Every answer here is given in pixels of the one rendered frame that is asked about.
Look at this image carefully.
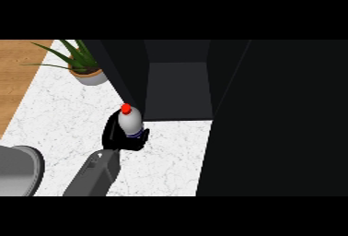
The grey rounded sink basin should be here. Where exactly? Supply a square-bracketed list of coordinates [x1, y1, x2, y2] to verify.
[0, 145, 46, 197]

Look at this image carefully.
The red-capped water bottle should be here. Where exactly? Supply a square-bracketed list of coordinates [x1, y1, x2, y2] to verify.
[117, 102, 146, 138]

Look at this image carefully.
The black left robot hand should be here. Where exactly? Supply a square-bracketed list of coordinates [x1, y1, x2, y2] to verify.
[100, 109, 150, 152]

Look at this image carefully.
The potted green plant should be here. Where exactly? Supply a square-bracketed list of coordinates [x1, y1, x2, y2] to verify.
[21, 39, 109, 87]

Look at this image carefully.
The dark cabinet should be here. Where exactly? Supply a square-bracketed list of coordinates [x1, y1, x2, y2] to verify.
[80, 39, 252, 122]

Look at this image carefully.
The dark cabinet door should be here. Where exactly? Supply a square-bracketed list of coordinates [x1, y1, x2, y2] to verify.
[195, 39, 348, 197]

